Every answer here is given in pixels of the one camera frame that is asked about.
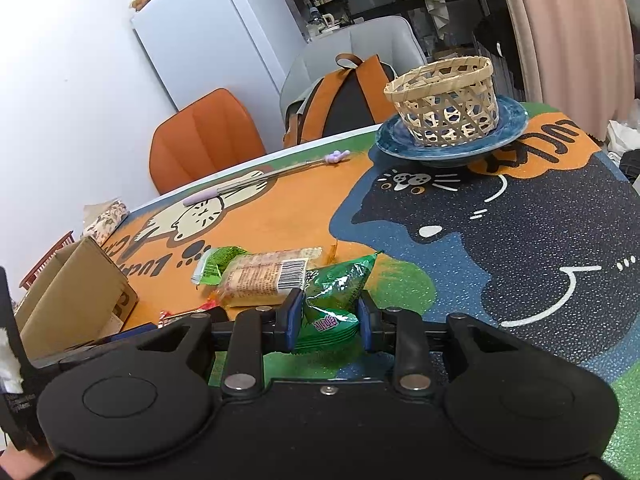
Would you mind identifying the dark green snack packet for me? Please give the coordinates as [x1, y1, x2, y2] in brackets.
[294, 252, 378, 354]

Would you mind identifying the beige barcode cake pack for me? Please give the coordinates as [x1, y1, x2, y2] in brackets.
[210, 243, 337, 308]

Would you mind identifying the orange jelly snack packet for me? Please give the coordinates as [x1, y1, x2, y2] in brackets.
[157, 300, 219, 328]

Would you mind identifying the person's left hand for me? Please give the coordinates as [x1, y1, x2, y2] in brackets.
[0, 446, 53, 480]

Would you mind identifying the small green snack packet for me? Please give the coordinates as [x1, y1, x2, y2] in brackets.
[191, 246, 246, 286]

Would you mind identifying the brown cardboard box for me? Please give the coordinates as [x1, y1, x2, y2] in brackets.
[15, 237, 139, 361]

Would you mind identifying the red plastic basket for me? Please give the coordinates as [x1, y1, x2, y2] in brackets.
[20, 231, 74, 290]

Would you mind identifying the blue ceramic plate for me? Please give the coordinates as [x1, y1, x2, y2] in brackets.
[375, 96, 529, 168]

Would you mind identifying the colourful cat table mat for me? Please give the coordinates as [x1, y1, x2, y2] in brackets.
[105, 104, 639, 479]

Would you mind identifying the orange chair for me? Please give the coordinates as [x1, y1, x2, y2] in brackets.
[149, 88, 266, 194]

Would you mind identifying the floral tissue pack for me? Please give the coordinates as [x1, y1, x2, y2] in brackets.
[82, 198, 129, 245]

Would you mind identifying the orange black backpack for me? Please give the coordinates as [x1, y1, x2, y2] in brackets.
[283, 53, 396, 148]

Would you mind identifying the woven bamboo basket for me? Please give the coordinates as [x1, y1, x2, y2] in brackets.
[384, 55, 498, 145]

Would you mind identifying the grey chair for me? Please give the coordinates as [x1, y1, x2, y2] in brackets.
[280, 15, 426, 115]

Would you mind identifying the white refrigerator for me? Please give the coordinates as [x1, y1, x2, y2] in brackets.
[131, 0, 307, 152]

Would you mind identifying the white plastic bag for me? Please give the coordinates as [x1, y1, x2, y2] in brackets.
[606, 120, 640, 157]

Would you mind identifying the pink curtain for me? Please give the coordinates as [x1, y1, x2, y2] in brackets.
[506, 0, 634, 141]

